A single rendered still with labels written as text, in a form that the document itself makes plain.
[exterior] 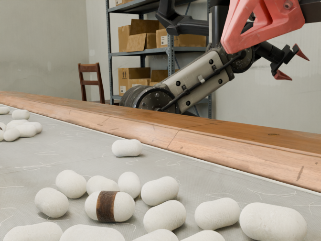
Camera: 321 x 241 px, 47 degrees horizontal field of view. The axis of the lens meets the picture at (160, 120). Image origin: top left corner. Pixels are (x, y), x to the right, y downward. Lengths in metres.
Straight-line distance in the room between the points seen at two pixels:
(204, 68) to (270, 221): 0.79
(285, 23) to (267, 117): 2.48
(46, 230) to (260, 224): 0.12
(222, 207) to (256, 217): 0.03
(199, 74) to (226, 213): 0.76
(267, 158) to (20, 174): 0.24
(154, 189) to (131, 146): 0.16
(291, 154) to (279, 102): 2.39
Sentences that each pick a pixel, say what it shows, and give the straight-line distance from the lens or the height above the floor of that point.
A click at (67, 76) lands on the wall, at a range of 5.36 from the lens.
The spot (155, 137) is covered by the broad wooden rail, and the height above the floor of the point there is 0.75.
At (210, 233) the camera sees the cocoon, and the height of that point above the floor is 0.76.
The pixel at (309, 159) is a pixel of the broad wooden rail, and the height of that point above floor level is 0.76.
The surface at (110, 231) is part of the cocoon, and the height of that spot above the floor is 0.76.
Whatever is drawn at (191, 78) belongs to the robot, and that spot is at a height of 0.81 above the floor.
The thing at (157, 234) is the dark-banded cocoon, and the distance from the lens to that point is 0.20.
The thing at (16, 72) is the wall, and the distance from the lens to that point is 5.17.
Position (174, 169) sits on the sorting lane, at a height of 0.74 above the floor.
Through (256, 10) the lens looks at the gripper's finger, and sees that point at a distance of 0.36.
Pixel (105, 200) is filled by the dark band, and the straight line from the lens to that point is 0.25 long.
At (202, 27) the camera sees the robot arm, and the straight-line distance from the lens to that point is 1.56.
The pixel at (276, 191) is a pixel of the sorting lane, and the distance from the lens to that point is 0.32.
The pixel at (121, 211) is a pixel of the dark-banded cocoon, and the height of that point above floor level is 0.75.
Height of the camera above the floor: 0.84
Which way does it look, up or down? 8 degrees down
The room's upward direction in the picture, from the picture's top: 2 degrees counter-clockwise
